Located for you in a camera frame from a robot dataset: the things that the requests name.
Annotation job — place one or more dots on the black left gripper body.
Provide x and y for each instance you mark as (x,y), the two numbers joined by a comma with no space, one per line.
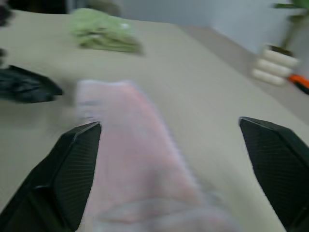
(3,12)

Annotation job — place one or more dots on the white ribbed plant pot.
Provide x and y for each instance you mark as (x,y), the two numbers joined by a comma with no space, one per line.
(274,65)

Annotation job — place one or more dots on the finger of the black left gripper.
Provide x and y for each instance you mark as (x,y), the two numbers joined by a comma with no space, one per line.
(24,84)

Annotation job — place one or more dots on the green towel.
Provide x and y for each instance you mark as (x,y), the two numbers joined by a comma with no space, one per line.
(103,33)

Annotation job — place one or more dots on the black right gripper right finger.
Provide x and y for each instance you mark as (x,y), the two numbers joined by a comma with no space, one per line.
(277,169)

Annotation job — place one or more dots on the orange and black object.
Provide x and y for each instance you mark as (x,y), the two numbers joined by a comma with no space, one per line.
(300,82)

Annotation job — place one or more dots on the pink towel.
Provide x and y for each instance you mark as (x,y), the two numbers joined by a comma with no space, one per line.
(135,154)

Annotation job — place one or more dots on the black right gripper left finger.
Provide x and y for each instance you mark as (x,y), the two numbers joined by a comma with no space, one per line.
(65,174)

